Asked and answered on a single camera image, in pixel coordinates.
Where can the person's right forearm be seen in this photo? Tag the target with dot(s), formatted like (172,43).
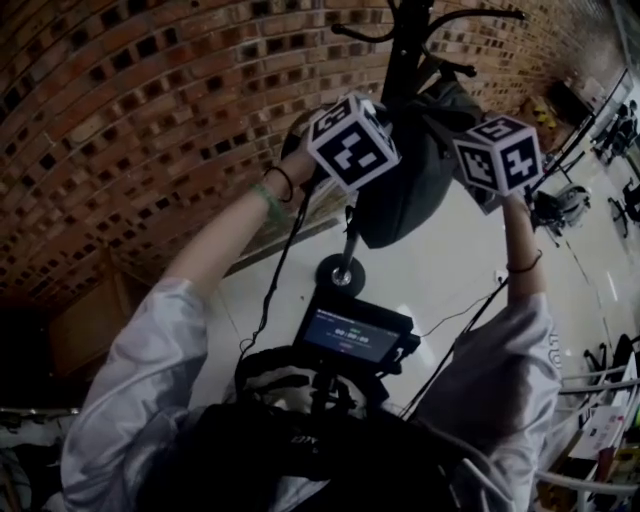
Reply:
(522,235)

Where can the person's left hand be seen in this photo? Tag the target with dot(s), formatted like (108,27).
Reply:
(300,170)

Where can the thin black wrist band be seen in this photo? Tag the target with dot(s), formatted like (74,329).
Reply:
(522,270)

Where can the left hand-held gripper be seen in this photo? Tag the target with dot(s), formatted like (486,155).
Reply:
(350,145)

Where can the black office chair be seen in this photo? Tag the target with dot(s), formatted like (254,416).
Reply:
(622,355)
(630,205)

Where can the white box red label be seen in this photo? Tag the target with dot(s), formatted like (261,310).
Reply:
(602,430)

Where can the white metal shelf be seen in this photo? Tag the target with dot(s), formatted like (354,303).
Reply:
(575,482)

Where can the black chest monitor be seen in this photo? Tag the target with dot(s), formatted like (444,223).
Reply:
(345,337)

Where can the black metal frame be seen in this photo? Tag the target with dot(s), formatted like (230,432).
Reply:
(565,160)

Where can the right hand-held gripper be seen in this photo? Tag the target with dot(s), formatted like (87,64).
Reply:
(500,160)

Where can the black coat rack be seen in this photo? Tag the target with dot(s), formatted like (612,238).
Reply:
(405,60)

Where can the person's white shirt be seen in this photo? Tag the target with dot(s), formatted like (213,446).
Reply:
(130,375)

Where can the cardboard box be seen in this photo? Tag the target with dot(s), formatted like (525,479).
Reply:
(540,112)

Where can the black chest harness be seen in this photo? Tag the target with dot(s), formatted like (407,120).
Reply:
(300,450)

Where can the wooden cabinet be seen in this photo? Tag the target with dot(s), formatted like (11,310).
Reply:
(90,330)

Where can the person's left forearm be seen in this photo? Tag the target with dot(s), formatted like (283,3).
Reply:
(220,240)

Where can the grey white bag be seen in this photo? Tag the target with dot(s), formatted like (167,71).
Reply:
(570,200)

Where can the dark grey backpack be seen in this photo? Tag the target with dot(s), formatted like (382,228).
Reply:
(410,200)

